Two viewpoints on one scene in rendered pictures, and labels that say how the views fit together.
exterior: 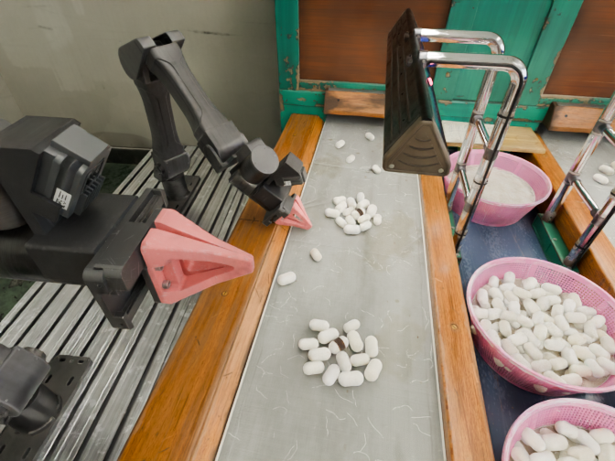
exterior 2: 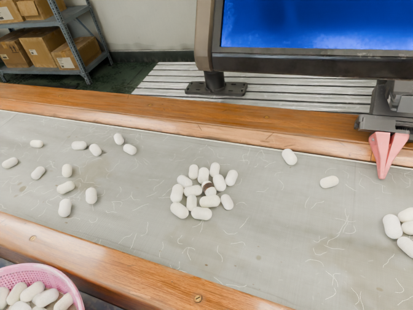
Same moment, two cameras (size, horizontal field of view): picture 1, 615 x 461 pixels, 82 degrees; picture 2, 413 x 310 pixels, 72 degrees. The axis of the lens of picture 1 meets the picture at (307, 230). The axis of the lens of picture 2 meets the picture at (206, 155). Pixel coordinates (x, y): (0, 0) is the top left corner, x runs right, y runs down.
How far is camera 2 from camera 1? 0.58 m
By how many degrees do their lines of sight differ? 74
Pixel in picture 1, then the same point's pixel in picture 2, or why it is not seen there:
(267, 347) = (220, 149)
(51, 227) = not seen: outside the picture
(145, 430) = (176, 101)
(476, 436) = (93, 266)
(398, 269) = (316, 276)
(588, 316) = not seen: outside the picture
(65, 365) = (240, 87)
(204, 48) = not seen: outside the picture
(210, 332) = (231, 114)
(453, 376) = (144, 269)
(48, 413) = (211, 87)
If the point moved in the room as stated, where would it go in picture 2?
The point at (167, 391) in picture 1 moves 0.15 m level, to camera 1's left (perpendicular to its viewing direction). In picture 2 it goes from (194, 104) to (206, 75)
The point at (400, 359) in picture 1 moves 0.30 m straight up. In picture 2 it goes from (185, 239) to (123, 66)
